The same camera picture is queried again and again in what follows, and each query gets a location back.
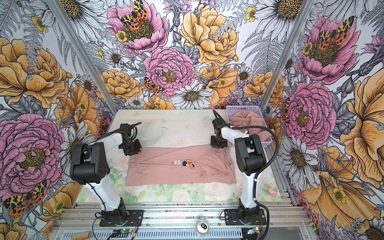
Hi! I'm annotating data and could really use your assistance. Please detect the pink pixel-print t-shirt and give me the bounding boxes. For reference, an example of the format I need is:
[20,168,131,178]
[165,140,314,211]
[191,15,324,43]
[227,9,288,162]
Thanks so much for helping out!
[126,145,236,187]

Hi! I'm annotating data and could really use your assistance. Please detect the pink garments in basket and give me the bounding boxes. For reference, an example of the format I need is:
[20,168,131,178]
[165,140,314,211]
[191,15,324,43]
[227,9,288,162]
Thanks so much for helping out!
[229,111,271,142]

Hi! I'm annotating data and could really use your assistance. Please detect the small green circuit board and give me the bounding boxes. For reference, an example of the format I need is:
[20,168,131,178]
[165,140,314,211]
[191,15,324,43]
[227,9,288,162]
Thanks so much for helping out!
[113,229,138,238]

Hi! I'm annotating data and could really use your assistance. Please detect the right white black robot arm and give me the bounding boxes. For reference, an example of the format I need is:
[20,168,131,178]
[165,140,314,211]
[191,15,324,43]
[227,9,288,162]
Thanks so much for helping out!
[211,112,271,225]

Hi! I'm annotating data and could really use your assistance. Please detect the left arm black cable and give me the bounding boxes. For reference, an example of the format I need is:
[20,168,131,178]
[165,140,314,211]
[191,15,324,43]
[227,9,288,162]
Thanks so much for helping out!
[61,121,142,235]

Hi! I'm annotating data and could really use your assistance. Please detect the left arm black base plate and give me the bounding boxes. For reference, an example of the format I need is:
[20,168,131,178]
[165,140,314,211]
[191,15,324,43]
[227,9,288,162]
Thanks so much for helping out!
[100,210,144,227]

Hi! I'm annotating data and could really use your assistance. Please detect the wooden cork block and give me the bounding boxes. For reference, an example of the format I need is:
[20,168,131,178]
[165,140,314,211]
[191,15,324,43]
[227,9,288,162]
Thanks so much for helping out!
[71,231,93,240]

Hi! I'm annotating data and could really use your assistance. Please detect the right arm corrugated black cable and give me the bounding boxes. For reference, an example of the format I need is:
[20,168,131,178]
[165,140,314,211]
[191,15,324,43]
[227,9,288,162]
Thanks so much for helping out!
[212,109,280,240]

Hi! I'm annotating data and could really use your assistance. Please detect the aluminium corner post right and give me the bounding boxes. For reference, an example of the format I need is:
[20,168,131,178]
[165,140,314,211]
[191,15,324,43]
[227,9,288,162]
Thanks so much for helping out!
[259,0,315,111]

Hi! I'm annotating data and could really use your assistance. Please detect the lilac perforated plastic basket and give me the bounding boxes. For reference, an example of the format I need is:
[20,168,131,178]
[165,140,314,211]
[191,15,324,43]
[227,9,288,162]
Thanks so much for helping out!
[226,106,273,148]

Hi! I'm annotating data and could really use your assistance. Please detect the aluminium corner post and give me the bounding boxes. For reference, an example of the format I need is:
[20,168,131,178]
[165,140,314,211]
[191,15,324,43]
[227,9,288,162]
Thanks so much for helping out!
[47,1,119,116]
[259,0,315,111]

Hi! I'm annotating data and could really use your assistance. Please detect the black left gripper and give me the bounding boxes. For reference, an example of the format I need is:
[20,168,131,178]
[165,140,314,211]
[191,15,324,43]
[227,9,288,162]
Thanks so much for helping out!
[118,139,141,156]

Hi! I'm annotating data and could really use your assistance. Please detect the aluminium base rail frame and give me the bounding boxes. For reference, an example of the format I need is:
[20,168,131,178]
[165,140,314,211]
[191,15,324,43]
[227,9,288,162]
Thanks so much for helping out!
[52,192,316,240]

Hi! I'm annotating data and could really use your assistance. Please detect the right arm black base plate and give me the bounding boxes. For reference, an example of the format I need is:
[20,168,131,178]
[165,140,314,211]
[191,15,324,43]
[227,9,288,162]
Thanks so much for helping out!
[220,208,267,226]

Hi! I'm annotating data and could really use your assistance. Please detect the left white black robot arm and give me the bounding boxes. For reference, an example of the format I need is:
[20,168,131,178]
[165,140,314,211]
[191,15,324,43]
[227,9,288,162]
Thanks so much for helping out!
[70,122,144,227]

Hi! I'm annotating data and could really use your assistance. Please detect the right small circuit board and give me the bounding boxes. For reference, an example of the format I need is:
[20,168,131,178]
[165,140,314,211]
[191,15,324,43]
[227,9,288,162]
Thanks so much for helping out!
[245,227,261,236]

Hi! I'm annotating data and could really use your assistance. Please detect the aluminium corner post left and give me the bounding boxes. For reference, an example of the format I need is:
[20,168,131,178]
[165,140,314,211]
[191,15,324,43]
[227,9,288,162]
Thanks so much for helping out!
[47,1,119,116]

